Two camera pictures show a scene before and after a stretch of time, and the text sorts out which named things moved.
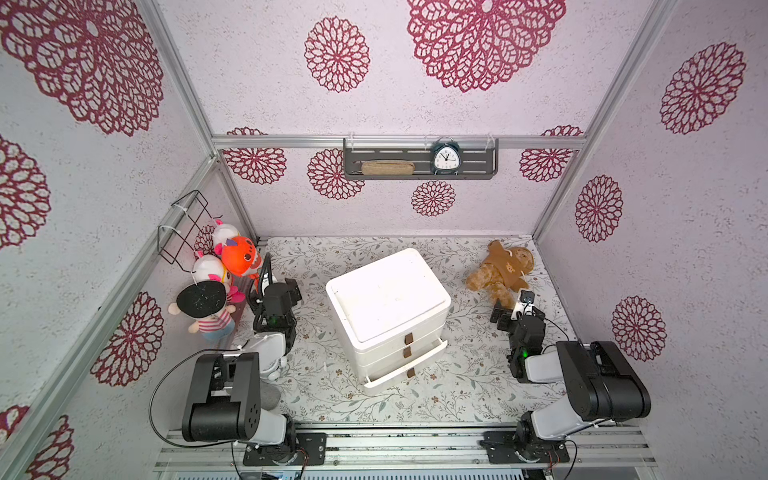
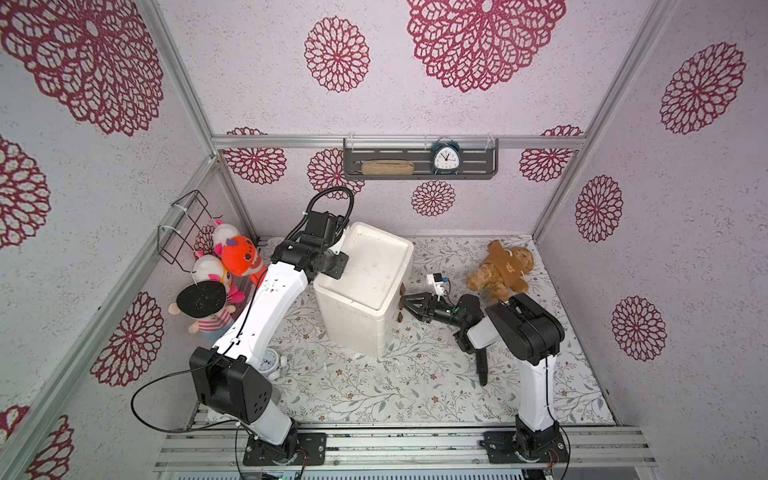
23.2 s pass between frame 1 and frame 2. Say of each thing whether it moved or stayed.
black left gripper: moved
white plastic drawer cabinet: moved
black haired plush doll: stayed
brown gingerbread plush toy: stayed
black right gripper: moved
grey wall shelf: stayed
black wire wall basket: stayed
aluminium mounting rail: stayed
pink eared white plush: stayed
